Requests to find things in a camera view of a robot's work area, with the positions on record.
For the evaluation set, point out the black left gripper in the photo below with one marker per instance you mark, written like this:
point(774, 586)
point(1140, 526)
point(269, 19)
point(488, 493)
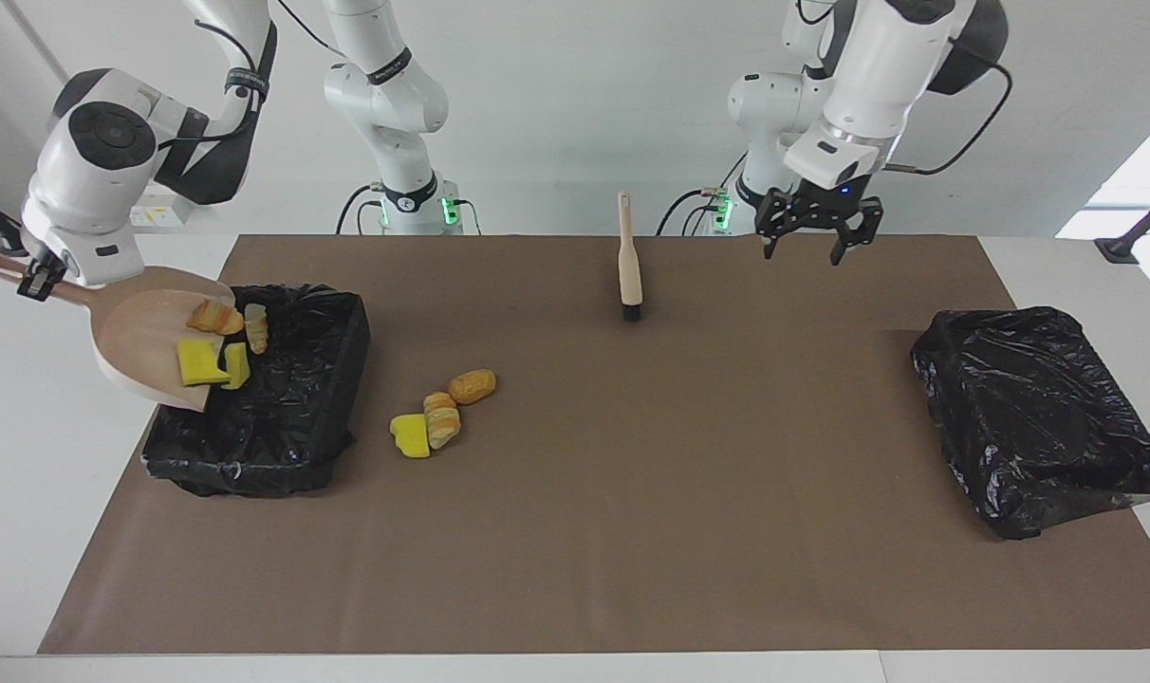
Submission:
point(826, 207)

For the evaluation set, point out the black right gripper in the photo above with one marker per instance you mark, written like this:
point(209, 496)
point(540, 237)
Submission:
point(46, 268)

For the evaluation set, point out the beige plastic dustpan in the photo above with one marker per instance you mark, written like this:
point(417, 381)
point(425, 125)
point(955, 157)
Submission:
point(139, 332)

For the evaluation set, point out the notched yellow sponge piece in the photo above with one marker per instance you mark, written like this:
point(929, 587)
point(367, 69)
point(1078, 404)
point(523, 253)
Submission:
point(200, 365)

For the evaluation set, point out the striped croissant piece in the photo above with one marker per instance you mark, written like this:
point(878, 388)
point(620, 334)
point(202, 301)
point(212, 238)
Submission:
point(216, 318)
point(256, 329)
point(442, 422)

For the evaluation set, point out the beige hand brush black bristles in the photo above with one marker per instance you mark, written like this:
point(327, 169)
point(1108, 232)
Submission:
point(629, 266)

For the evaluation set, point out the small yellow sponge piece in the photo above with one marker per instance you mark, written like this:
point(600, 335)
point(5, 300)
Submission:
point(238, 365)

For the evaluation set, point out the brown bread roll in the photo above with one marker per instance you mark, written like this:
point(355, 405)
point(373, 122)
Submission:
point(471, 387)

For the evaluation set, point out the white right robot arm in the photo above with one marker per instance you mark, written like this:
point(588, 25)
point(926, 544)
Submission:
point(385, 95)

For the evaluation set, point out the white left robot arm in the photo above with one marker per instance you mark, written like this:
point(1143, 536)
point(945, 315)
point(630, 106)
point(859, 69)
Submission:
point(869, 76)

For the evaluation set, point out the bin lined with black bag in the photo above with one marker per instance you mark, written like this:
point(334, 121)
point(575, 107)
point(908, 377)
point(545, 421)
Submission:
point(1030, 417)
point(281, 417)

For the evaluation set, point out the brown paper table mat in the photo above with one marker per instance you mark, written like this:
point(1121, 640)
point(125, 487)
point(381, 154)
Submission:
point(575, 588)

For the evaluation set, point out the white wall socket box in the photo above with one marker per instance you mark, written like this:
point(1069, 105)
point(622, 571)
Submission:
point(162, 213)

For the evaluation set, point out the grey wall conduit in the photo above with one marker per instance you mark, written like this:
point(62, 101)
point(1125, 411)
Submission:
point(36, 36)

